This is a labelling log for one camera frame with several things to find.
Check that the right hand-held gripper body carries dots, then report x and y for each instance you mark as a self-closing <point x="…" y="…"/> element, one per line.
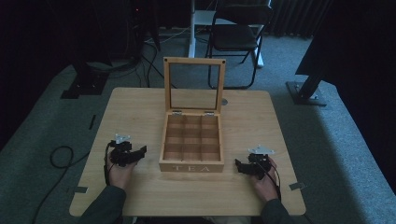
<point x="260" y="163"/>

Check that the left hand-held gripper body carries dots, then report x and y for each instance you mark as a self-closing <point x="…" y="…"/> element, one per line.
<point x="120" y="154"/>

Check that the wooden tea box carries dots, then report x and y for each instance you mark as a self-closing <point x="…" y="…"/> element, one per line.
<point x="191" y="161"/>

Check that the person's left hand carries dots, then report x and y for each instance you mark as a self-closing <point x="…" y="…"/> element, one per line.
<point x="120" y="175"/>

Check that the person's right hand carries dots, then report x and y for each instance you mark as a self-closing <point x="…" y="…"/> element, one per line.
<point x="266" y="186"/>

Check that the black tape strip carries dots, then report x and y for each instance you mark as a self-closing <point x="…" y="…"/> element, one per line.
<point x="92" y="122"/>

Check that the grey tape piece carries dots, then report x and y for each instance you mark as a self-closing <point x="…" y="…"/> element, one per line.
<point x="297" y="186"/>
<point x="80" y="189"/>

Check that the small round grey disc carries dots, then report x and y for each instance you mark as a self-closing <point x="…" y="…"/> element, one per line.
<point x="224" y="101"/>

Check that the black stand base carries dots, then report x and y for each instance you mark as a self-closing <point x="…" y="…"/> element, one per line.
<point x="84" y="85"/>

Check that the black folding chair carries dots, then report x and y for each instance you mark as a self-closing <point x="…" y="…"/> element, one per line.
<point x="236" y="37"/>

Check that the dark curtain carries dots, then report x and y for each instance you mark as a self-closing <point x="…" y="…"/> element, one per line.
<point x="358" y="40"/>

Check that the metal stand with base plate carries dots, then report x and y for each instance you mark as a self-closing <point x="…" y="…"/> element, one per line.
<point x="306" y="91"/>

